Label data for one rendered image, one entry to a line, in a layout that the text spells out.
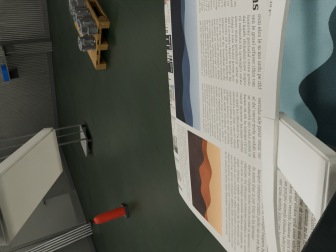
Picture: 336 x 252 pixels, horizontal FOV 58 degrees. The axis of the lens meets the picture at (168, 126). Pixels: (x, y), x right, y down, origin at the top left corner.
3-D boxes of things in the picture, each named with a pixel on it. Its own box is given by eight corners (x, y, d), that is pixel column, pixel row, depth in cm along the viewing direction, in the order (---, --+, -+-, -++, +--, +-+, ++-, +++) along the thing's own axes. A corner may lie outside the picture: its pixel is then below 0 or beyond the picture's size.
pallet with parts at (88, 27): (110, 17, 360) (82, 18, 346) (106, 70, 417) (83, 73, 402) (82, -25, 423) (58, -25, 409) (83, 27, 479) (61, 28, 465)
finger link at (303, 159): (327, 160, 12) (347, 158, 11) (271, 111, 18) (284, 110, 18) (320, 227, 12) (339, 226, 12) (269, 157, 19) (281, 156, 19)
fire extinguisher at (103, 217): (130, 213, 463) (92, 227, 437) (128, 220, 482) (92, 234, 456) (124, 199, 477) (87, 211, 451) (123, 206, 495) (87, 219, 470)
